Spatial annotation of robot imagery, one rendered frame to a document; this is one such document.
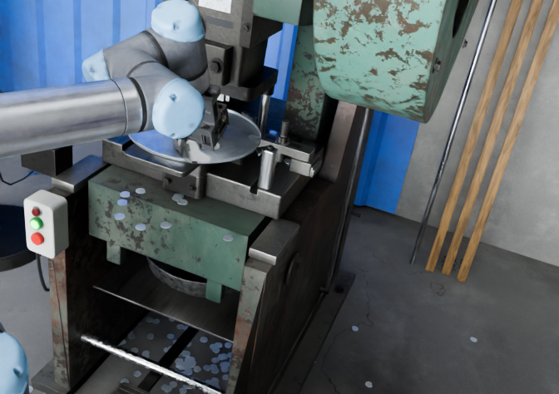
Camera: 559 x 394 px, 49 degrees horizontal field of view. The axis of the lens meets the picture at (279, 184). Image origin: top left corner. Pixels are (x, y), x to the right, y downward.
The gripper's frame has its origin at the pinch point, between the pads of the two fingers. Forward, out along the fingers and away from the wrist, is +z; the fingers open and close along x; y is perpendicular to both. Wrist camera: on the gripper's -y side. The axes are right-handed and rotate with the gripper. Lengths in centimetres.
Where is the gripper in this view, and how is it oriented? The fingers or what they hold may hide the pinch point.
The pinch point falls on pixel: (191, 156)
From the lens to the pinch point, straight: 122.4
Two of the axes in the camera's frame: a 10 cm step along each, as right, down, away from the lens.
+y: 9.3, 2.8, -2.2
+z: 0.1, 6.0, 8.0
